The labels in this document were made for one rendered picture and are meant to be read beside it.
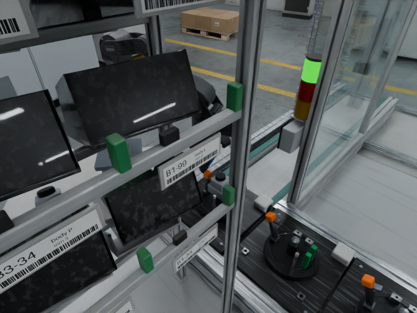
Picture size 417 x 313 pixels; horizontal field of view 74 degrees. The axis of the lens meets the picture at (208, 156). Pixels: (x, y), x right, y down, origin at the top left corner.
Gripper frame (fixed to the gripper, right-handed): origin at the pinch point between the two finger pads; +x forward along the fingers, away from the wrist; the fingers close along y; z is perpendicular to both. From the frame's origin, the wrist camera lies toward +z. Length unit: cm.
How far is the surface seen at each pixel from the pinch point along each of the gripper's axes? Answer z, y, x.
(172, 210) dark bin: -23.9, 29.4, -22.3
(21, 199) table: 55, 43, 23
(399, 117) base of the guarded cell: -28, -124, 24
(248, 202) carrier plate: -12.9, -7.3, 12.6
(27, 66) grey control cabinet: 298, -29, 52
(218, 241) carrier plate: -15.9, 10.1, 12.6
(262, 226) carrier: -21.9, -2.5, 12.6
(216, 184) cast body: -7.8, 2.3, 1.9
